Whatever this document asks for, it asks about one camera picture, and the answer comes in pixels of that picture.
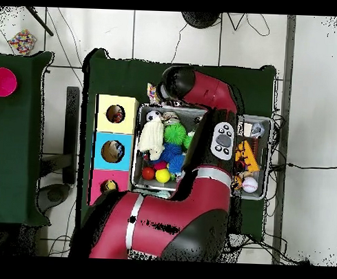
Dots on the cream waffle cloth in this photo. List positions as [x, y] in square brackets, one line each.
[151, 139]

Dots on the white polka dot cloth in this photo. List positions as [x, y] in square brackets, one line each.
[153, 94]

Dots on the multicoloured patterned cloth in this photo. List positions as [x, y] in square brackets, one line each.
[118, 115]

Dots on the yellow plush toy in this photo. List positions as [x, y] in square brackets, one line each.
[109, 185]

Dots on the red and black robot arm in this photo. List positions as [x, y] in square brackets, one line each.
[171, 225]

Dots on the clear mesh bin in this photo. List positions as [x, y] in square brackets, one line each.
[136, 157]

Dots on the wooden box with three holes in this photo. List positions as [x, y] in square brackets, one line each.
[125, 152]

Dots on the large blue spiky ball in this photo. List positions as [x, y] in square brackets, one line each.
[169, 152]

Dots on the small soccer ball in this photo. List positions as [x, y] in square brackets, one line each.
[153, 114]

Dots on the yellow-green ball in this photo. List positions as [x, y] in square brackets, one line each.
[163, 175]

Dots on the red ball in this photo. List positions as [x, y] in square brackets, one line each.
[148, 173]

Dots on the dark green tablecloth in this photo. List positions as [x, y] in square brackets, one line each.
[24, 170]
[121, 74]

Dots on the orange toy building block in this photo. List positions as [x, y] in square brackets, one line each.
[248, 156]

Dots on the white baseball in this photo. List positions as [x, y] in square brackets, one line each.
[249, 184]

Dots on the black chair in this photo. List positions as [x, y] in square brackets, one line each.
[71, 133]

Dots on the black round stand base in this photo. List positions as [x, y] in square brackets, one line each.
[200, 18]

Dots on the pink cup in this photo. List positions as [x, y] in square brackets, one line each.
[4, 82]

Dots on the black rod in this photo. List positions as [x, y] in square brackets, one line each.
[39, 21]

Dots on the multicoloured patterned object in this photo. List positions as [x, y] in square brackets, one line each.
[22, 42]

